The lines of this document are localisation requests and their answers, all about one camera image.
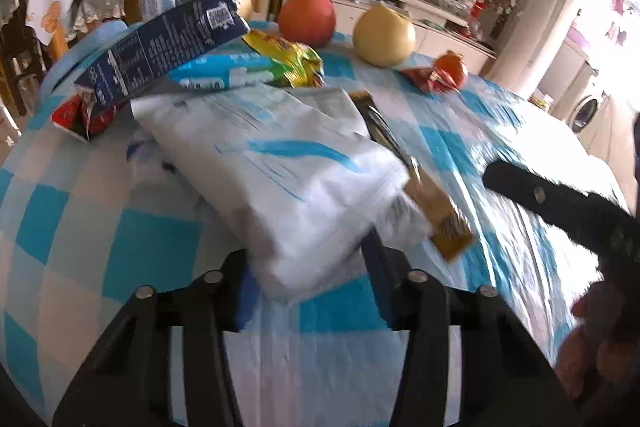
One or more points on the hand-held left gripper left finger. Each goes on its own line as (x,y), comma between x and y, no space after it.
(246,307)

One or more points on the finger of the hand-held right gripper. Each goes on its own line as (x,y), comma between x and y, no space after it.
(550,202)

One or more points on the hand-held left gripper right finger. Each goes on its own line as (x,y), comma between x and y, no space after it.
(382,277)

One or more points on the brown gold stick wrapper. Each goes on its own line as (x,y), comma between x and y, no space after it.
(440,212)

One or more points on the white plastic package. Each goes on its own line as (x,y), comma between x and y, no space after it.
(280,187)

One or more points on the white plastic bag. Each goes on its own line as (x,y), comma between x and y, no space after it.
(160,179)

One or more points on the small red wrapper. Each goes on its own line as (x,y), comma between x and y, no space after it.
(422,79)

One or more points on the yellow green snack wrapper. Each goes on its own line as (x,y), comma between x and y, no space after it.
(295,62)

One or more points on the blue and white packet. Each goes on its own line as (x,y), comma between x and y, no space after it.
(225,74)

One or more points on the red snack wrapper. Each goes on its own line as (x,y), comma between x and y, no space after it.
(75,119)

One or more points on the dark blue carton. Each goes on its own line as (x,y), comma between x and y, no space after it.
(160,47)

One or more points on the person's right hand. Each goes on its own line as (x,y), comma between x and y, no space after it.
(572,362)

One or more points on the washing machine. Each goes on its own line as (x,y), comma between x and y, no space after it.
(587,112)

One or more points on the orange tangerine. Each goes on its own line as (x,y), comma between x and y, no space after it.
(450,64)

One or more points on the lace covered air conditioner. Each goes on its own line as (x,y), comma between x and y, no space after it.
(540,7)

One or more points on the hanging laundry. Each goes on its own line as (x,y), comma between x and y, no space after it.
(617,17)

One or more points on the white TV cabinet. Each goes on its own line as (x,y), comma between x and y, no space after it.
(345,12)

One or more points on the red apple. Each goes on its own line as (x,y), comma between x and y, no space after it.
(306,19)

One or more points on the orange print table cloth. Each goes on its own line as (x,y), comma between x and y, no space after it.
(50,7)

